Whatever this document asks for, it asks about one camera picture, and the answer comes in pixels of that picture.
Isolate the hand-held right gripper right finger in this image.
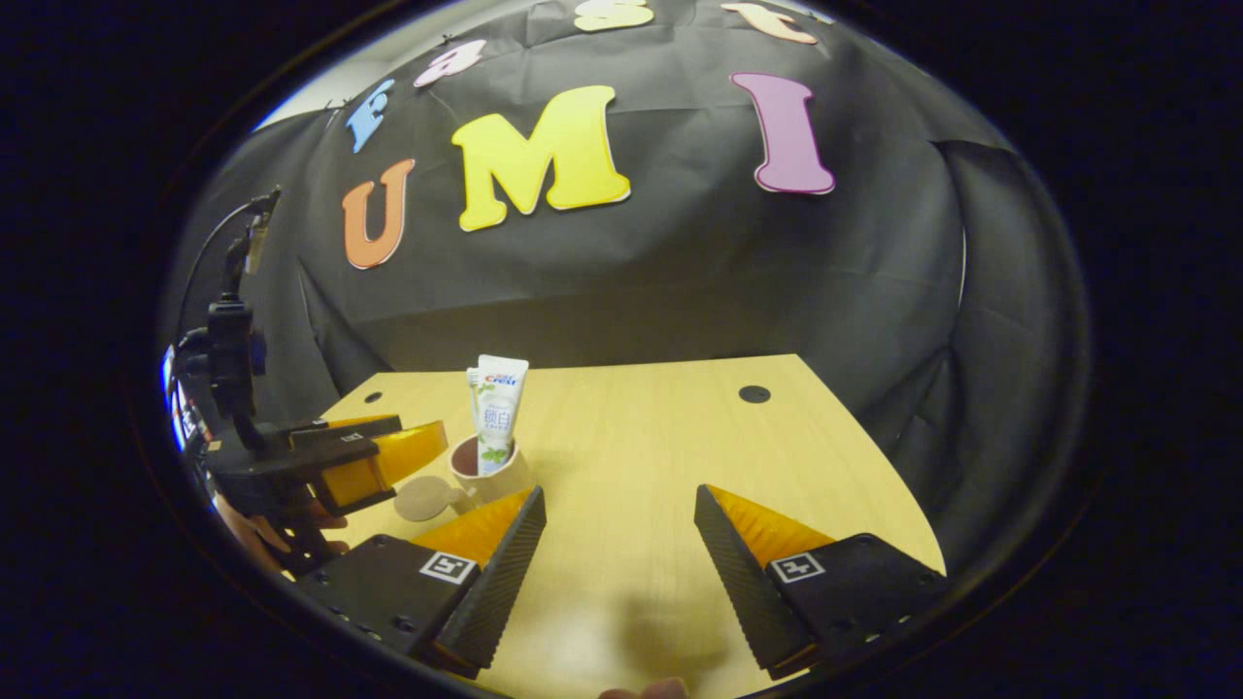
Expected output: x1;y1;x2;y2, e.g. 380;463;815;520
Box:
693;483;950;681

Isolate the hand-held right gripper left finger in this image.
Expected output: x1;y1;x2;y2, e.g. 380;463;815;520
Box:
294;485;548;681

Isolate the brown round coaster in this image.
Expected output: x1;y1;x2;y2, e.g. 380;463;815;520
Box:
392;475;459;523

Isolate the beige cup with handle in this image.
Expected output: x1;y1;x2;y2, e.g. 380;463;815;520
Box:
448;434;536;514

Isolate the white toothpaste tube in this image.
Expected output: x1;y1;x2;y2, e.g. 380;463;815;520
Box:
469;354;531;477

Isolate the wooden desktop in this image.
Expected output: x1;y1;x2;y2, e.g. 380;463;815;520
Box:
282;353;948;698

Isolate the lit computer screen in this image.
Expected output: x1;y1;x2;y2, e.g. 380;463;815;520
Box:
160;342;202;455

